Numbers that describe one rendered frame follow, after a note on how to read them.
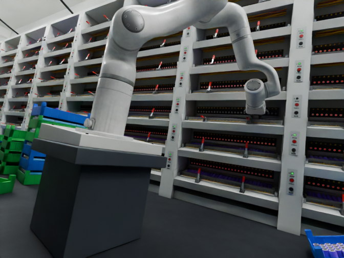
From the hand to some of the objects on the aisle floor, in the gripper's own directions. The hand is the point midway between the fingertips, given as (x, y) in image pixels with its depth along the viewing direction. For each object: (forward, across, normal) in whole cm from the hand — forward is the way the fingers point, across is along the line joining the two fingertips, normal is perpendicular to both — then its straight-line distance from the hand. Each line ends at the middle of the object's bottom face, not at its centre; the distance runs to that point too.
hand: (256, 115), depth 113 cm
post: (+15, +20, -57) cm, 62 cm away
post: (+16, -50, -57) cm, 78 cm away
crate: (-23, +40, -60) cm, 76 cm away
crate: (-71, -109, -76) cm, 151 cm away
